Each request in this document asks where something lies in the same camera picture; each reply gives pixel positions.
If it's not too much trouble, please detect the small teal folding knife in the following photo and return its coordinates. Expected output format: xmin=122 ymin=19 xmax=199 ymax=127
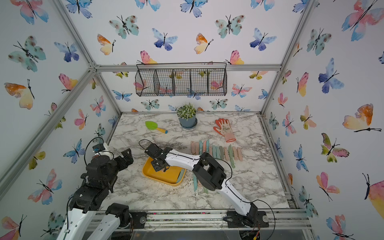
xmin=177 ymin=169 xmax=185 ymax=184

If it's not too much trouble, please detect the pink folding fruit knife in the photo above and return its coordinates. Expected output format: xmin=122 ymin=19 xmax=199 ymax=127
xmin=191 ymin=141 xmax=196 ymax=155

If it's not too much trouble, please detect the pink ceramic knife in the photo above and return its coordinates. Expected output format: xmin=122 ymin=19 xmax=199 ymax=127
xmin=202 ymin=141 xmax=207 ymax=153

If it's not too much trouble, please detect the pink folding knife long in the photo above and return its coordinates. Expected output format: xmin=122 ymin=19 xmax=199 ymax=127
xmin=209 ymin=145 xmax=214 ymax=157

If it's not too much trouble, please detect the teal handle knife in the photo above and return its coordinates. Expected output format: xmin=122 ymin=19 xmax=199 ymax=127
xmin=216 ymin=146 xmax=221 ymax=159

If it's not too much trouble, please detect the dark grey folding knife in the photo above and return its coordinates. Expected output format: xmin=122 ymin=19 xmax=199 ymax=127
xmin=219 ymin=146 xmax=225 ymax=160

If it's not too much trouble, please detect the pink folding knife top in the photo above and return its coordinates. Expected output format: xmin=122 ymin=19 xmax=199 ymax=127
xmin=224 ymin=147 xmax=230 ymax=161

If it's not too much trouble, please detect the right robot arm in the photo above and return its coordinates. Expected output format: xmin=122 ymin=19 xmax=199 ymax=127
xmin=145 ymin=144 xmax=269 ymax=229

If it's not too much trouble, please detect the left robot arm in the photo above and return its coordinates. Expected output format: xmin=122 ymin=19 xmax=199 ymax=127
xmin=58 ymin=149 xmax=134 ymax=240

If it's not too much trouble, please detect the yellow storage box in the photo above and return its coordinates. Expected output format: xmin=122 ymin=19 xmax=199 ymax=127
xmin=142 ymin=157 xmax=186 ymax=187

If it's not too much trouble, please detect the green yellow toy trowel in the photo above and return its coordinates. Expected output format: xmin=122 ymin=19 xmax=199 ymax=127
xmin=145 ymin=121 xmax=168 ymax=134

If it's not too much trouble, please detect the potted green plant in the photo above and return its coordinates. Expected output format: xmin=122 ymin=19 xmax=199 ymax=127
xmin=177 ymin=103 xmax=197 ymax=129

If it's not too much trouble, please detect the red white garden glove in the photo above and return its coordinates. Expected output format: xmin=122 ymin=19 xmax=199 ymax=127
xmin=213 ymin=118 xmax=236 ymax=143

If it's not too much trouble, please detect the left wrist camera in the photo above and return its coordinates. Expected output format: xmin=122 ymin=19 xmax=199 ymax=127
xmin=92 ymin=144 xmax=106 ymax=154

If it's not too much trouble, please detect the black wire wall basket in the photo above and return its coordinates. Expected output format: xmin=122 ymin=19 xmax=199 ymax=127
xmin=134 ymin=62 xmax=228 ymax=98

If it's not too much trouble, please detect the aluminium front rail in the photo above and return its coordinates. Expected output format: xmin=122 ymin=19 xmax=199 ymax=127
xmin=59 ymin=209 xmax=313 ymax=232

